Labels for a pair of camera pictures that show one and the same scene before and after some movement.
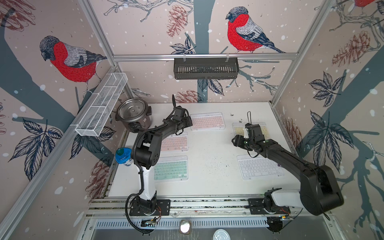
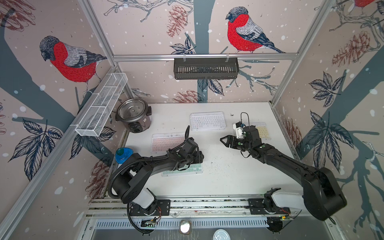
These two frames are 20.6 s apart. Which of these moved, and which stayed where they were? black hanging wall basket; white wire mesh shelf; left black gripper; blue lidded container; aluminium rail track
Moved: left black gripper
Stayed: white wire mesh shelf; blue lidded container; black hanging wall basket; aluminium rail track
